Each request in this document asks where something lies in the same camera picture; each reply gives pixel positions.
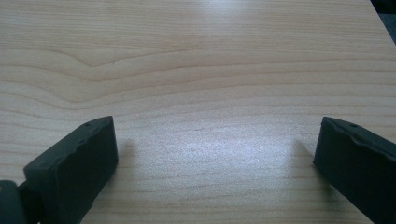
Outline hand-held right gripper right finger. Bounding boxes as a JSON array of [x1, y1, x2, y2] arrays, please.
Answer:
[[312, 116, 396, 224]]

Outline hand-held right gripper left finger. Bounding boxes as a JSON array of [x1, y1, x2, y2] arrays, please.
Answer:
[[18, 115, 120, 224]]

